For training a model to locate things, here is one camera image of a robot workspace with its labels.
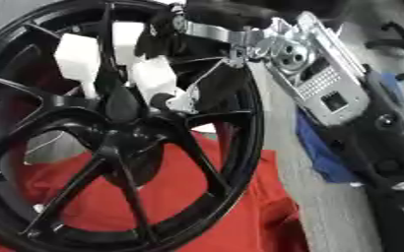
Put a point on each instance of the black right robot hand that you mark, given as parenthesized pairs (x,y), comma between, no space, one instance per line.
(228,13)

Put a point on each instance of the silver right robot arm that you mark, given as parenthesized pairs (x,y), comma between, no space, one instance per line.
(349,108)

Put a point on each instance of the black spoked wheel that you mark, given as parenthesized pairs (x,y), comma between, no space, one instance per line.
(119,144)

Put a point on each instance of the blue cloth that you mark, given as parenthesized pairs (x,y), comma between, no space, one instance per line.
(320,154)

